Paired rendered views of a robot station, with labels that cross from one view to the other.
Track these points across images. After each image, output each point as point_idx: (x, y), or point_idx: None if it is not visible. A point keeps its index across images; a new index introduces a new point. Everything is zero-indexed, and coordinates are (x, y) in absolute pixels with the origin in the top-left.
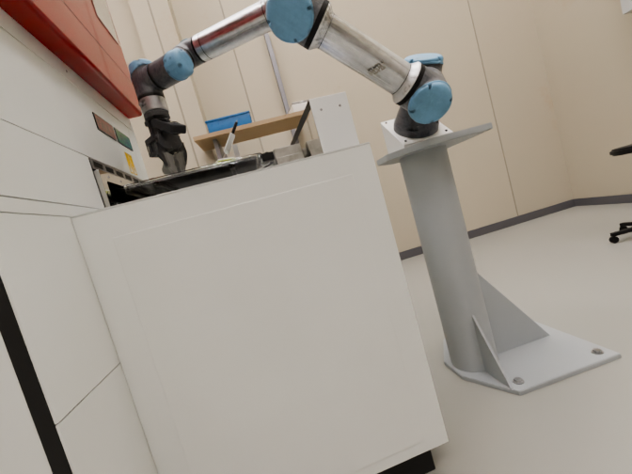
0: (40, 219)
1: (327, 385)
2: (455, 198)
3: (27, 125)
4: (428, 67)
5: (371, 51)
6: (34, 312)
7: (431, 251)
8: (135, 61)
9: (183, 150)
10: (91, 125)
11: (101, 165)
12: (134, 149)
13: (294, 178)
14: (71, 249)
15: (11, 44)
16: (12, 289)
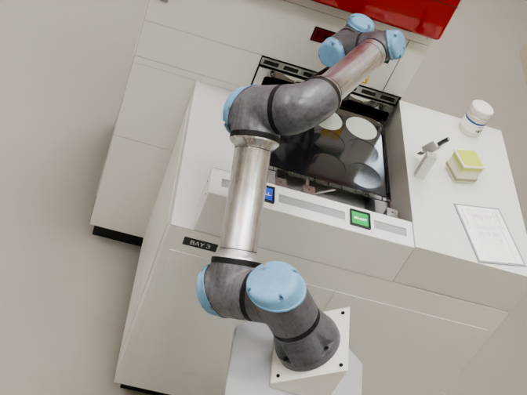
0: (168, 74)
1: (141, 273)
2: None
3: (199, 33)
4: (242, 279)
5: (227, 198)
6: (132, 101)
7: None
8: (349, 17)
9: None
10: (299, 36)
11: (275, 64)
12: (401, 62)
13: (176, 184)
14: (181, 93)
15: None
16: (127, 89)
